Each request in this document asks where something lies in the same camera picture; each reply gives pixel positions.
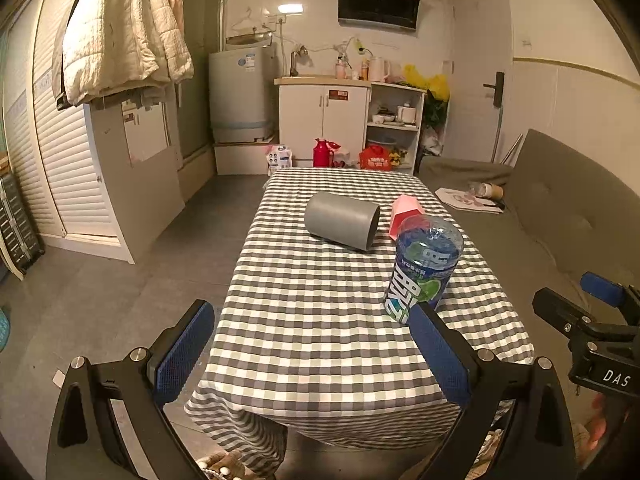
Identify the white wall lamp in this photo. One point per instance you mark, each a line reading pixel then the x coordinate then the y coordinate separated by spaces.
pixel 290 9

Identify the metal faucet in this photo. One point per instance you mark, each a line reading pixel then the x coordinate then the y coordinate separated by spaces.
pixel 296 60

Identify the pink paper box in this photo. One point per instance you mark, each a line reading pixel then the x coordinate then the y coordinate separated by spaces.
pixel 406 210

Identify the person's right hand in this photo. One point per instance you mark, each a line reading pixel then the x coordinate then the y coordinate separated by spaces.
pixel 600 422

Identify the white detergent bag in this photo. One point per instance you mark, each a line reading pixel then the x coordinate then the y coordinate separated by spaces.
pixel 279 160

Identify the white electric kettle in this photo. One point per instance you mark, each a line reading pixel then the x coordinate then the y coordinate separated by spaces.
pixel 378 70

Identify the black storage crate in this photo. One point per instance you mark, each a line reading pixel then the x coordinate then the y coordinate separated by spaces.
pixel 17 230

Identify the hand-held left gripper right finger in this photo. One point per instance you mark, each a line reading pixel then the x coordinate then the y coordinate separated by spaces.
pixel 440 355

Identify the white door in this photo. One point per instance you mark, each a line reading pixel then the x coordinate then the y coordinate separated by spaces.
pixel 477 60

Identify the white sink cabinet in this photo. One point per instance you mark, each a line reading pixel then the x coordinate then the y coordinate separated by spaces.
pixel 320 115

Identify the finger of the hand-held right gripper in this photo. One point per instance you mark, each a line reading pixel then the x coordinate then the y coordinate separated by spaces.
pixel 565 312
pixel 602 289

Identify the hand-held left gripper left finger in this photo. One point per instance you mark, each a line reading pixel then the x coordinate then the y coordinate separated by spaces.
pixel 184 352

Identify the grey cup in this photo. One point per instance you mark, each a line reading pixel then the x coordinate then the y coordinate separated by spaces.
pixel 340 220

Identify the yellow flower bouquet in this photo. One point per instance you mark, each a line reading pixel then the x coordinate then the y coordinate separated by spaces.
pixel 430 87

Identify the white quilted jacket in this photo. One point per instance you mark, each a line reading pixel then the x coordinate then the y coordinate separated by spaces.
pixel 125 35

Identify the red gift bag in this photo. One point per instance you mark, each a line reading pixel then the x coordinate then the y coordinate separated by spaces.
pixel 375 159

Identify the checkered tablecloth table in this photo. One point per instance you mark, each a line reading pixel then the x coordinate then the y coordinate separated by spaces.
pixel 320 310

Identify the red thermos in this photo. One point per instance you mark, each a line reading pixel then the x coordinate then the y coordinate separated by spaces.
pixel 320 155

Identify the white louvred wardrobe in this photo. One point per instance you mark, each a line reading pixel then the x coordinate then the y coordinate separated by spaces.
pixel 60 175

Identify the grey sofa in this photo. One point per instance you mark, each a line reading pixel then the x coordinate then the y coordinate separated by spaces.
pixel 560 220

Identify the blue plastic jar green label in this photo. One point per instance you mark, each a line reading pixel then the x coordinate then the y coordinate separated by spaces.
pixel 425 270

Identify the white washing machine platform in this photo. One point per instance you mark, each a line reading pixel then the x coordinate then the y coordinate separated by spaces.
pixel 242 157

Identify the white washing machine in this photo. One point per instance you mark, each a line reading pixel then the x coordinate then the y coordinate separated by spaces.
pixel 240 95

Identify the white open shelf unit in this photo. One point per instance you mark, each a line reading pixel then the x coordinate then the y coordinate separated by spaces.
pixel 395 130

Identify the brown paper cup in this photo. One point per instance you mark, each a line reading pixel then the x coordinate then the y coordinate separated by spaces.
pixel 490 190

